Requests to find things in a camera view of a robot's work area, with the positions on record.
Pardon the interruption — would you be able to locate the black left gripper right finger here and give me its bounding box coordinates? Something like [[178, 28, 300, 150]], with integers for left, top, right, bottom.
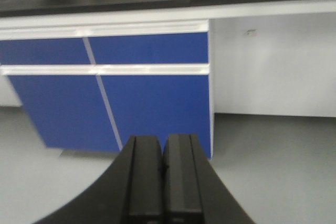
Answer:
[[163, 134, 254, 223]]

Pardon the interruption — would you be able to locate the blue and white lab cabinet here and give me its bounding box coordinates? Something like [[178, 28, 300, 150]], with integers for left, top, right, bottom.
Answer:
[[1, 19, 213, 157]]

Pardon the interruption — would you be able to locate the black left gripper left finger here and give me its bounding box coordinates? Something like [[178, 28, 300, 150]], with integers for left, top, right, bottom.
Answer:
[[38, 135, 164, 223]]

